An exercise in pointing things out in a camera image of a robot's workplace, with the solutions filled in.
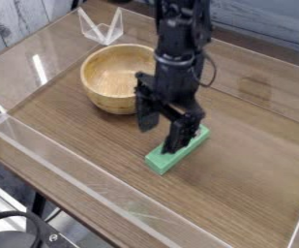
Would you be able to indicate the clear acrylic tray wall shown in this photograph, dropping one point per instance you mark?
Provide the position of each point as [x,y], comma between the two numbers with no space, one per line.
[228,197]

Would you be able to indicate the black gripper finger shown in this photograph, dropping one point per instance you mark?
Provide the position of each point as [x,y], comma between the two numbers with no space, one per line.
[146,110]
[182,132]

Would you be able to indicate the black metal table leg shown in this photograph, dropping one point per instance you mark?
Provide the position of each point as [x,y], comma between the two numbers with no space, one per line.
[38,205]

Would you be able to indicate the metal bracket with screw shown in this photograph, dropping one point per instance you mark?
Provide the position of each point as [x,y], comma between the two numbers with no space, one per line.
[51,239]

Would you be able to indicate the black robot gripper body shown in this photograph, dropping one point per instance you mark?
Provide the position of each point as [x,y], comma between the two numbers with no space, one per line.
[172,85]

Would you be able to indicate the light wooden bowl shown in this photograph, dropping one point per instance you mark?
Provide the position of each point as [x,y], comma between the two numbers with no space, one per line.
[107,76]

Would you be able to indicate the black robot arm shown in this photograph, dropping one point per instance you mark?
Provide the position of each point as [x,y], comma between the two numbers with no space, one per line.
[183,29]

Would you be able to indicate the clear acrylic corner bracket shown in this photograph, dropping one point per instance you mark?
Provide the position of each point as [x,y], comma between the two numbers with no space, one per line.
[102,33]

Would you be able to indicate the green rectangular block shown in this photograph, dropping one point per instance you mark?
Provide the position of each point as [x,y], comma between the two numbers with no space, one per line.
[160,162]

